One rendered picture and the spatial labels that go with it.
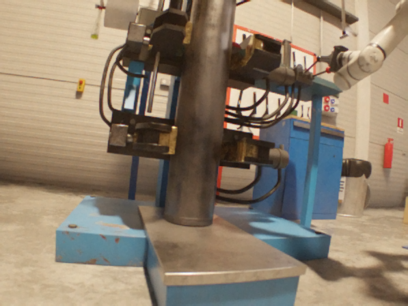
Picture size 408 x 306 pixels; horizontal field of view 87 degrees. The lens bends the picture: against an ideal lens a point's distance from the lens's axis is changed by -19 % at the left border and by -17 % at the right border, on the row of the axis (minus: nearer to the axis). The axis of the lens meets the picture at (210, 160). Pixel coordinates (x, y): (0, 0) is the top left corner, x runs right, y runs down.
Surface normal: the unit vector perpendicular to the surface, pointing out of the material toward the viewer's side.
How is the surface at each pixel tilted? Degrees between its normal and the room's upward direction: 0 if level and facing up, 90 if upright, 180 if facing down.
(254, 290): 90
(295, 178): 90
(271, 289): 90
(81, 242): 90
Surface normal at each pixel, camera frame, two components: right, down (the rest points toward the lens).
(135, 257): 0.33, 0.01
